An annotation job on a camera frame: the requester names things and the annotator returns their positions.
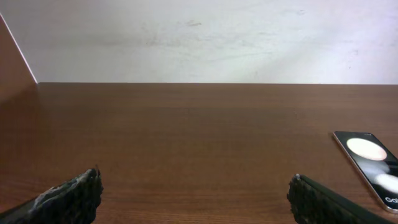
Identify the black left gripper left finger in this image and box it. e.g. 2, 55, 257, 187
1, 167, 104, 224

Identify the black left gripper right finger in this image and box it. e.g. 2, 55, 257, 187
287, 174, 393, 224

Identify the black Galaxy smartphone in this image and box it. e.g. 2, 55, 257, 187
333, 131, 397, 213

